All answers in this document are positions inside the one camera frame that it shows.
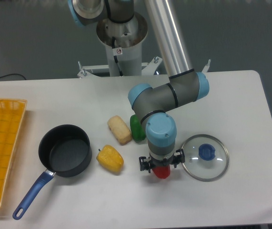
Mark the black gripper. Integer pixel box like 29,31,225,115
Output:
139,149,185,173

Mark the red toy pepper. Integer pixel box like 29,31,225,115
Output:
152,166,171,179

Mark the glass lid blue knob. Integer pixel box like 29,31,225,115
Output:
181,134,230,182

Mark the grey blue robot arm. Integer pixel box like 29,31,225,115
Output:
68,0,209,171

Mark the green toy pepper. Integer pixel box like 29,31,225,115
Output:
130,114,146,142

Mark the yellow toy pepper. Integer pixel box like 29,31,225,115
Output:
96,145,124,174

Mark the beige toy bread loaf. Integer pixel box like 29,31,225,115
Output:
107,115,132,145

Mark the black saucepan blue handle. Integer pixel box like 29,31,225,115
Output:
12,125,92,220

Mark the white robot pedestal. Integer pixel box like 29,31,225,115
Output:
77,11,212,79

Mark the black floor cable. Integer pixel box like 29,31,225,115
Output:
0,73,27,80

